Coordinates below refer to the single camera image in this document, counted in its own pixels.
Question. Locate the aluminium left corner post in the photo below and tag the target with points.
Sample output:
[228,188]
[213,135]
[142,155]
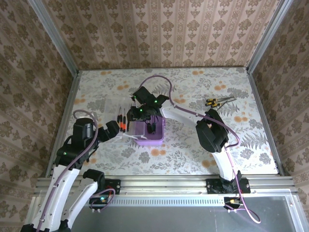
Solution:
[54,36]

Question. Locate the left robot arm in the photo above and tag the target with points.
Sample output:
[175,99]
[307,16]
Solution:
[94,177]

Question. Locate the aluminium right side rail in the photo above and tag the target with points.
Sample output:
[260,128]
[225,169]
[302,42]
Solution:
[261,108]

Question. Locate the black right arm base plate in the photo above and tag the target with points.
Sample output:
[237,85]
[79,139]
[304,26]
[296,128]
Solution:
[212,187]

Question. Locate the yellow black screwdriver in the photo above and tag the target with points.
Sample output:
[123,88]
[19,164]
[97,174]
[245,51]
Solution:
[209,99]
[214,105]
[210,103]

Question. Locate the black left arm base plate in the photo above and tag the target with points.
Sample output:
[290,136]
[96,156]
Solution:
[114,186]

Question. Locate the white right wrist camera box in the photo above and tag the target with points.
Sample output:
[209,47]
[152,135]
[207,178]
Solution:
[134,104]

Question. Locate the grey metal plate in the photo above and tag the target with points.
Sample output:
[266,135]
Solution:
[157,220]

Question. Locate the aluminium front frame rail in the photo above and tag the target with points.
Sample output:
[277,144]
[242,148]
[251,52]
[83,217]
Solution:
[164,184]

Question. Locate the aluminium corner post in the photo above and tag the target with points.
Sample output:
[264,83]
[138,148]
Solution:
[54,36]
[269,36]

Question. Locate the aluminium right corner post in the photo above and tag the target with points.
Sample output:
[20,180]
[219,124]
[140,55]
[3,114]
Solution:
[269,36]

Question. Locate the aluminium left side rail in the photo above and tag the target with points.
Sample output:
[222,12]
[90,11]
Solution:
[67,108]

